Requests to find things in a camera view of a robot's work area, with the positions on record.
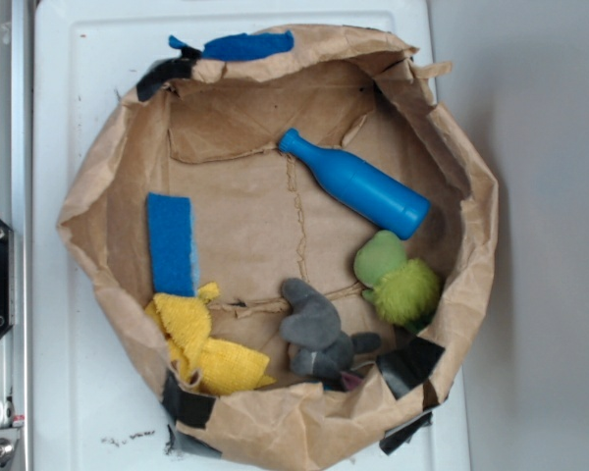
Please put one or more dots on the yellow cloth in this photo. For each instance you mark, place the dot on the yellow cloth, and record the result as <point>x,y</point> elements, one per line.
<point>207,364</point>

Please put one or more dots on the brown paper bag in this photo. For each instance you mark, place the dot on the brown paper bag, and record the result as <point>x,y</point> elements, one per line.
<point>211,135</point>

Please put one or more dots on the blue plastic bottle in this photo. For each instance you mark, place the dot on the blue plastic bottle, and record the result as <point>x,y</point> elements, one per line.
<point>363,188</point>

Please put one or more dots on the grey plush toy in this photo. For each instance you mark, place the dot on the grey plush toy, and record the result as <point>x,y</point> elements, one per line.
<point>324,352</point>

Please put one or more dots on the blue felt strip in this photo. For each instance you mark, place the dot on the blue felt strip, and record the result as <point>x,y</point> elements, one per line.
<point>171,243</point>

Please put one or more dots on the green plush toy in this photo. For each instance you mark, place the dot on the green plush toy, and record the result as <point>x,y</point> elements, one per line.
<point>404,291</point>

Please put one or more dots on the white plastic tray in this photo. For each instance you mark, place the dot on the white plastic tray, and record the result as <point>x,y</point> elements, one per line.
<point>92,409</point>

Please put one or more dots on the aluminium frame rail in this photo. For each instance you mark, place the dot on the aluminium frame rail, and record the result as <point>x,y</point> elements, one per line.
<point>16,57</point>

